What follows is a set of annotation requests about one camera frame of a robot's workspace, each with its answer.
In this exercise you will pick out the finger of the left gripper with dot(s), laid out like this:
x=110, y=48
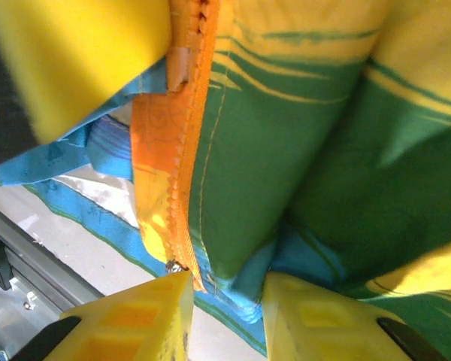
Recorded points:
x=90, y=49

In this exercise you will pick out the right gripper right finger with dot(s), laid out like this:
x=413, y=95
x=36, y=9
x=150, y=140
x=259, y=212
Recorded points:
x=323, y=327

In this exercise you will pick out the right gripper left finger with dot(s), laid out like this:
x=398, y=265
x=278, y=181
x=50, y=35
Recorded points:
x=135, y=323

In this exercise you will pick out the rainbow striped jacket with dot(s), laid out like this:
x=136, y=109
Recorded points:
x=267, y=150

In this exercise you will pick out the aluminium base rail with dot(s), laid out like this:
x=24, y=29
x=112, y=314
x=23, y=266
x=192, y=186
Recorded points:
x=30, y=259

